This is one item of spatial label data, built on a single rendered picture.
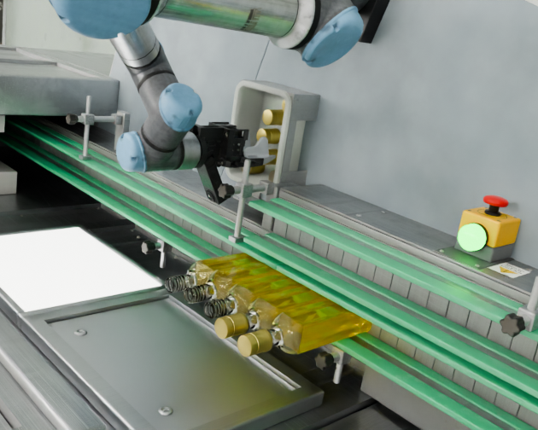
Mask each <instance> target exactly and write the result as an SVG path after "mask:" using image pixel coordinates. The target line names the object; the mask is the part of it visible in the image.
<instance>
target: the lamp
mask: <svg viewBox="0 0 538 430"><path fill-rule="evenodd" d="M458 240H459V244H460V246H462V248H464V249H465V250H467V251H477V250H481V249H483V248H485V247H486V246H487V244H488V232H487V230H486V228H485V227H484V226H483V225H481V224H479V223H472V224H467V225H465V226H463V227H462V228H461V229H460V230H459V233H458Z"/></svg>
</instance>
